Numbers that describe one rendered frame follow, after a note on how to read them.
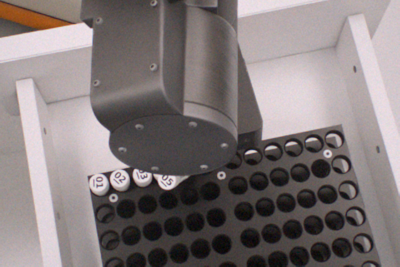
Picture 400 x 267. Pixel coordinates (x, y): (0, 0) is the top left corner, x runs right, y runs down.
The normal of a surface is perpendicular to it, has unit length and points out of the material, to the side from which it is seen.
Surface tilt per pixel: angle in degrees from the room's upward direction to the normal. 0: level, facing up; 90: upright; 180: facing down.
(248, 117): 13
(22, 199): 0
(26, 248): 0
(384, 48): 0
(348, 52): 90
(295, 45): 90
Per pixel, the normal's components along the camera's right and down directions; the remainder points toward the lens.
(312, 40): 0.21, 0.93
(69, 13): -0.31, 0.91
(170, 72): 0.88, -0.22
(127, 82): -0.47, -0.38
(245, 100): -0.03, -0.51
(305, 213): 0.00, -0.30
